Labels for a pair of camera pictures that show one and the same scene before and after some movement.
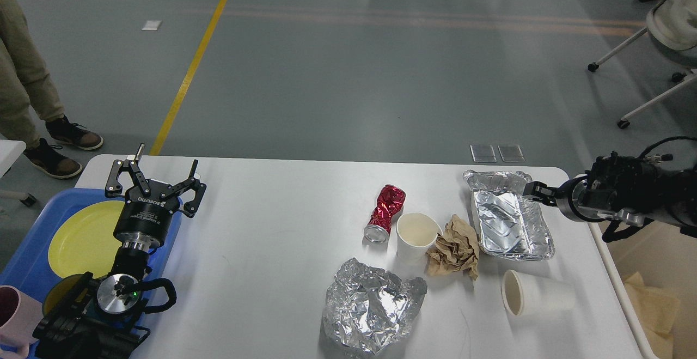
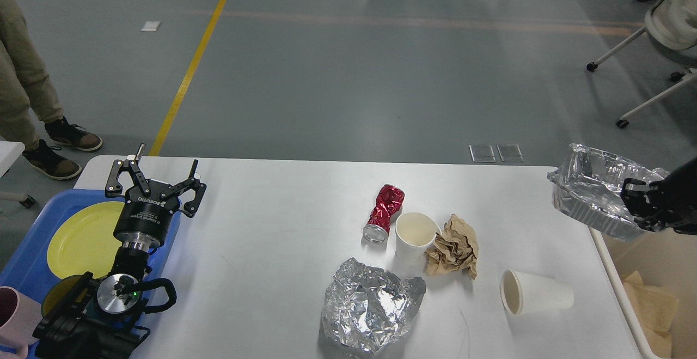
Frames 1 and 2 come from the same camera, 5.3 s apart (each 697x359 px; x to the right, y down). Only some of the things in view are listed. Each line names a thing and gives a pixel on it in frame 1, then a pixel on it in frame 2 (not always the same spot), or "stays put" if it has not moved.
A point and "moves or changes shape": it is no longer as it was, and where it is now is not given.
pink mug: x=20 y=315 stays put
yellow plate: x=85 y=241 stays put
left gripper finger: x=114 y=188 stays put
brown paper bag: x=656 y=311 stays put
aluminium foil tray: x=509 y=224 moves or changes shape
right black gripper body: x=569 y=196 -> x=667 y=210
